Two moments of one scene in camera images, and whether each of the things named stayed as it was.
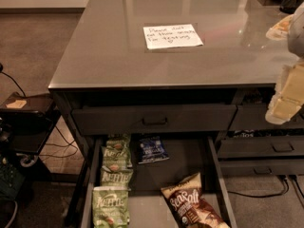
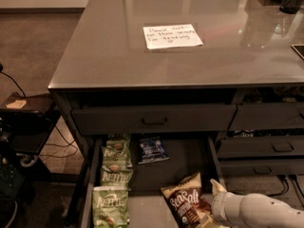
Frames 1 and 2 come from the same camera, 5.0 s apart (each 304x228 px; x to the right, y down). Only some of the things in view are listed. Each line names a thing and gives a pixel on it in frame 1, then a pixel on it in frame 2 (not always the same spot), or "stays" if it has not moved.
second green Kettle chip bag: (115, 179) stays
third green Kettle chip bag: (117, 160) stays
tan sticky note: (18, 104) stays
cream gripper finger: (279, 30) → (225, 206)
